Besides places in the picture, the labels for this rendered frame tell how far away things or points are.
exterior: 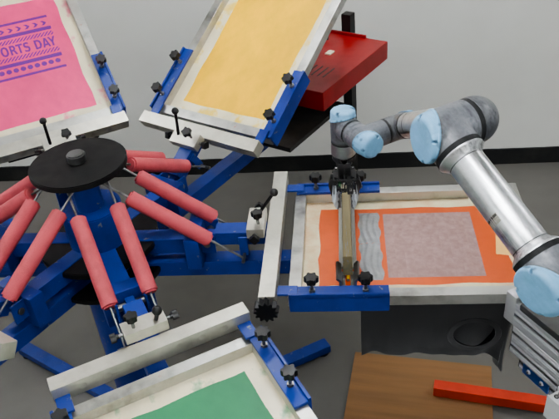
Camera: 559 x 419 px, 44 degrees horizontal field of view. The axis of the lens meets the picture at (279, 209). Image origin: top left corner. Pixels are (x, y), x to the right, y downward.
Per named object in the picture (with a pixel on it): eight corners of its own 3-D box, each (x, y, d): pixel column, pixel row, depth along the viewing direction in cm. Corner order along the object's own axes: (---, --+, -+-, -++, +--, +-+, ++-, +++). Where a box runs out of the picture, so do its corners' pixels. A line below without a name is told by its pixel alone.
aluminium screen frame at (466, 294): (514, 191, 251) (515, 182, 249) (556, 303, 204) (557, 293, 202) (297, 198, 259) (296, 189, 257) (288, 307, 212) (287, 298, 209)
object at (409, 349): (496, 350, 238) (507, 270, 217) (501, 369, 231) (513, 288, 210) (361, 352, 243) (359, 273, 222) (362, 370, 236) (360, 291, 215)
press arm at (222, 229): (269, 233, 236) (267, 221, 233) (267, 244, 231) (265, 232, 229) (218, 234, 238) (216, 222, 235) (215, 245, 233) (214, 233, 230)
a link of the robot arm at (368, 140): (395, 127, 194) (372, 112, 202) (361, 140, 190) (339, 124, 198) (394, 151, 198) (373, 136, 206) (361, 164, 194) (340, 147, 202)
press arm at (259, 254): (464, 258, 237) (466, 244, 234) (467, 270, 232) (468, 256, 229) (111, 266, 250) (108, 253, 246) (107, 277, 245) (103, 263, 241)
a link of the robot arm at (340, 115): (339, 118, 197) (324, 107, 203) (340, 151, 203) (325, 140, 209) (363, 110, 200) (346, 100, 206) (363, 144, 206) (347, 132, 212)
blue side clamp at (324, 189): (378, 196, 258) (378, 180, 254) (379, 204, 254) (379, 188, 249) (298, 199, 261) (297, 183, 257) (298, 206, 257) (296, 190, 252)
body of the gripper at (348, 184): (332, 196, 214) (331, 163, 207) (332, 181, 221) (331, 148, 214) (357, 195, 213) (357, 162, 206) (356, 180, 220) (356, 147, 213)
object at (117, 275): (234, 189, 271) (230, 164, 264) (202, 337, 207) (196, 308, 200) (32, 196, 279) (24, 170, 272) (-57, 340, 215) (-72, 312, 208)
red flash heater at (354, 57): (308, 47, 363) (306, 25, 356) (388, 61, 340) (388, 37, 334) (239, 95, 323) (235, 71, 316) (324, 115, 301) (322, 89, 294)
